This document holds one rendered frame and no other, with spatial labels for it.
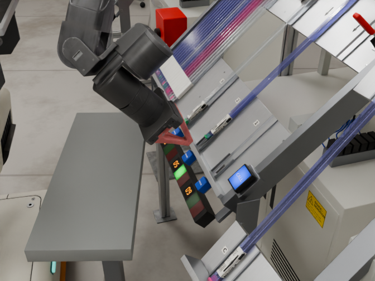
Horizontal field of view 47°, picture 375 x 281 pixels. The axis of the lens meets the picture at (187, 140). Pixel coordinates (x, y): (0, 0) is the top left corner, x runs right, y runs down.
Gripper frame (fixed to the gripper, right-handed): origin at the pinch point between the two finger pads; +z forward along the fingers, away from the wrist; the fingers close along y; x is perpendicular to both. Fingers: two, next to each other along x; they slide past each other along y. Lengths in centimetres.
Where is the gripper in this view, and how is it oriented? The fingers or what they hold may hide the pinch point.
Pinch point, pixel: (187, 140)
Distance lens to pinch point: 76.5
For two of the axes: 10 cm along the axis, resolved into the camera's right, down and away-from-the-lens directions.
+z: 6.5, 5.1, 5.7
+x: -7.1, 6.8, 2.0
